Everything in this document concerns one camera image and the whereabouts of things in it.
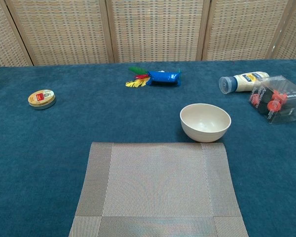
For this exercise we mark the beige bowl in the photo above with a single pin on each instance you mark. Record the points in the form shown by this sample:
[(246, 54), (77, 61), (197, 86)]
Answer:
[(204, 121)]

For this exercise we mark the grey-beige woven placemat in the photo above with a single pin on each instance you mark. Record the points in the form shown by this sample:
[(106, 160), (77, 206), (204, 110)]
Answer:
[(158, 187)]

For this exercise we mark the colourful feather shuttlecock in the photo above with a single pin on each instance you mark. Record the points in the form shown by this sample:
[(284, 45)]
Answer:
[(135, 84)]

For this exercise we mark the blue table cover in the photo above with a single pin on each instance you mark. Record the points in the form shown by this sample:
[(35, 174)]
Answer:
[(64, 148)]

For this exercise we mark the mayonnaise squeeze bottle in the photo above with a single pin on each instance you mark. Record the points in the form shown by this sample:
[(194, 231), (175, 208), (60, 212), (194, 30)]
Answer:
[(244, 82)]

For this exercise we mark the round tin with yellow lid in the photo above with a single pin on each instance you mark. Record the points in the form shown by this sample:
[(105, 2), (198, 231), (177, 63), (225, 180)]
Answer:
[(41, 97)]

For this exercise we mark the clear box with black-red items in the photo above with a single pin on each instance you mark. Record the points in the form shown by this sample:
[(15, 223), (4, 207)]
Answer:
[(286, 98)]

